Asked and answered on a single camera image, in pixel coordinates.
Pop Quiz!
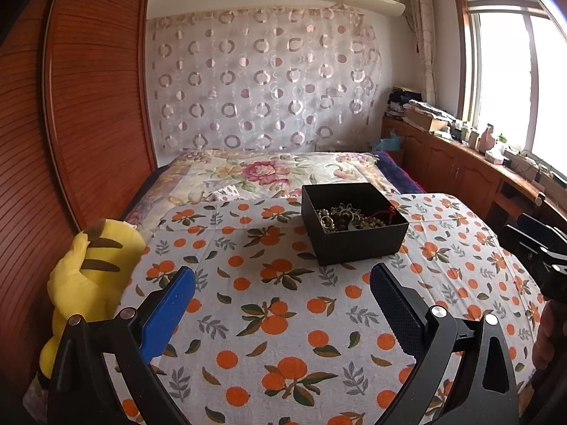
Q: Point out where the purple blanket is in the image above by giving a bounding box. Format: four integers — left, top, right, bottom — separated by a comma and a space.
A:
374, 151, 426, 194

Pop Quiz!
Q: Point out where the silver flower brooch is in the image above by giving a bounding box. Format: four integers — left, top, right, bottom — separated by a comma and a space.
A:
330, 204, 361, 222

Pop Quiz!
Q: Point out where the orange fruit print blanket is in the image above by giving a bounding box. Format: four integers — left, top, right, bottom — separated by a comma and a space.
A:
27, 192, 548, 425

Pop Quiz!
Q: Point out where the wooden window cabinet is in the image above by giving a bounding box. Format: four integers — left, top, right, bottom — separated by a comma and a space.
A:
381, 115, 567, 240

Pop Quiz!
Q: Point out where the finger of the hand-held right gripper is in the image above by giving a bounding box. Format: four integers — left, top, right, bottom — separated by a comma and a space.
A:
516, 213, 567, 249
500, 225, 567, 302

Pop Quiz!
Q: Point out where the yellow plush toy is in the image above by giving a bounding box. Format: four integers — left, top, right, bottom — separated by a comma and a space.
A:
39, 218, 143, 379

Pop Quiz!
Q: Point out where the pink figurine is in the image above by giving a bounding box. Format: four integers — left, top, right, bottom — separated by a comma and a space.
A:
479, 124, 497, 152

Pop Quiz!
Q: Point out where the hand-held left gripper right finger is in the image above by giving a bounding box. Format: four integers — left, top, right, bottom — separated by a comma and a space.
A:
370, 262, 520, 425

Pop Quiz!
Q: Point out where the sheer circle pattern curtain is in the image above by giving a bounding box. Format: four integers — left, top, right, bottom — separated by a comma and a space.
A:
148, 4, 382, 152

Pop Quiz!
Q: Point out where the black jewelry box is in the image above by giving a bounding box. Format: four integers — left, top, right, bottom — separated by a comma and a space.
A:
301, 182, 409, 266

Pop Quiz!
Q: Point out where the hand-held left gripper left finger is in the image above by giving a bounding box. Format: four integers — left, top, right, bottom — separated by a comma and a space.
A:
46, 266, 196, 425

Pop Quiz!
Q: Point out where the cream window curtain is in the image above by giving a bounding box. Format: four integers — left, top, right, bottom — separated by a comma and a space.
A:
408, 0, 437, 107

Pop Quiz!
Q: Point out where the brown wooden bead bracelet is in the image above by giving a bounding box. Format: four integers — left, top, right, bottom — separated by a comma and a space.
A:
328, 215, 399, 233

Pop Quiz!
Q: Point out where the cardboard box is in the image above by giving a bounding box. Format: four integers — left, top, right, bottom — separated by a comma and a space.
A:
405, 108, 448, 132

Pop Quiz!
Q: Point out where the person's right hand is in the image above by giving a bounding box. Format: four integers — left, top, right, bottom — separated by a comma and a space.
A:
532, 300, 567, 370

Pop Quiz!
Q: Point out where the pile of clothes and books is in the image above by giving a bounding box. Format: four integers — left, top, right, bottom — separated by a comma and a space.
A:
387, 87, 461, 134

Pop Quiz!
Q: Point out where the window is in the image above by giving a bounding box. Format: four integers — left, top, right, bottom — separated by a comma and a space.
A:
454, 0, 567, 187

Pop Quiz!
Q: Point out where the floral quilt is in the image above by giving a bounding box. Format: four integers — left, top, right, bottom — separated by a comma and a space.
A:
122, 151, 391, 231

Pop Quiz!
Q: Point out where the teal bag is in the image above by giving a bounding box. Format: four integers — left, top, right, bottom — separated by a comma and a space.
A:
371, 129, 402, 151

